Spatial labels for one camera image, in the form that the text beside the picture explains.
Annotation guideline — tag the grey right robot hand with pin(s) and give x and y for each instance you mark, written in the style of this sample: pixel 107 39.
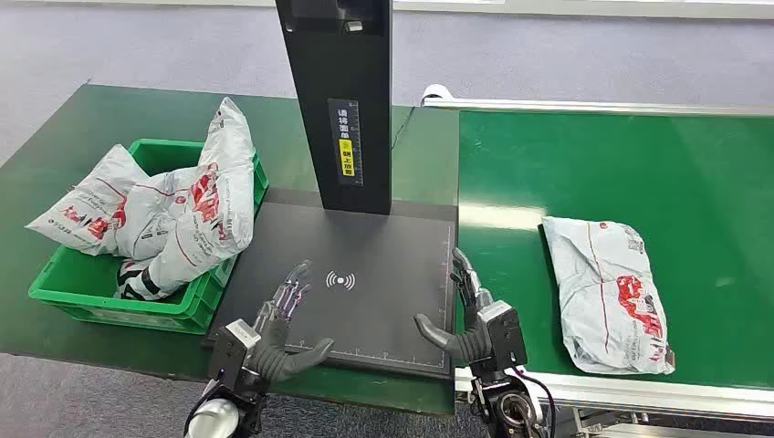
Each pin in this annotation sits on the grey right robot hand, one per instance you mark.
pixel 468 346

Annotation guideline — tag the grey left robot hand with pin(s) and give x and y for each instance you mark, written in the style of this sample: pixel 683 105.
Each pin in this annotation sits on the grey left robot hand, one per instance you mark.
pixel 275 356

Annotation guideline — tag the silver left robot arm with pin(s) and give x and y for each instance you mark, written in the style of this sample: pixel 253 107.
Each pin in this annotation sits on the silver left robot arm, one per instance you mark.
pixel 214 420

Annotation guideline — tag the long grey red-print courier package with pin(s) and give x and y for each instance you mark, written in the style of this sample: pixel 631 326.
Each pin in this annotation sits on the long grey red-print courier package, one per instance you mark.
pixel 227 199

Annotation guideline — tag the green conveyor belt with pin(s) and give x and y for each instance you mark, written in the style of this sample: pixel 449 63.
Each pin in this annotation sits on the green conveyor belt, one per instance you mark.
pixel 604 169

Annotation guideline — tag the white conveyor end cap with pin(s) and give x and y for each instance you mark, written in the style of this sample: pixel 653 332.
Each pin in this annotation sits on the white conveyor end cap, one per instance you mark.
pixel 435 92

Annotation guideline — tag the black scanner platform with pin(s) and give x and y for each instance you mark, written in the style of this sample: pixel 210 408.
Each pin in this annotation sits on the black scanner platform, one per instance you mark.
pixel 375 248

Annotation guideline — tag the green plastic crate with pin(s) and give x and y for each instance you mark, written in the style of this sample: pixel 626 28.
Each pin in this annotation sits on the green plastic crate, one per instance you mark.
pixel 78 290

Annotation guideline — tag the black yellow column label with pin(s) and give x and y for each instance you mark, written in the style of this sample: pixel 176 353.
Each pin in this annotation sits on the black yellow column label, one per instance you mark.
pixel 346 142

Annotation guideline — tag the black scanner column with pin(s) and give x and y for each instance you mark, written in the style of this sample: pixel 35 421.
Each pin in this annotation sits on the black scanner column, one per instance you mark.
pixel 338 66

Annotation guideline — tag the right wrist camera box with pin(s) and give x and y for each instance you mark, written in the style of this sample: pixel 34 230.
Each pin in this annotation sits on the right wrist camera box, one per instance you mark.
pixel 505 335

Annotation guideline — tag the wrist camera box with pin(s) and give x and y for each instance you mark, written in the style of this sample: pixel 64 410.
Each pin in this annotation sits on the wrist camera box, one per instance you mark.
pixel 505 335
pixel 233 353

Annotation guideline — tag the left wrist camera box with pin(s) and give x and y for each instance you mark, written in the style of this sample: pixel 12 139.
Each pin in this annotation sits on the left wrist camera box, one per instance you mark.
pixel 233 353

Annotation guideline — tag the wide silver conveyor frame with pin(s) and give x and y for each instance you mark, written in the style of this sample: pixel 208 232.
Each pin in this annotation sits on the wide silver conveyor frame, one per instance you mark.
pixel 665 402

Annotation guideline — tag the thin silver conveyor rail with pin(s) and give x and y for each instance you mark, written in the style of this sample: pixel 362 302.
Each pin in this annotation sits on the thin silver conveyor rail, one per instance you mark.
pixel 604 107

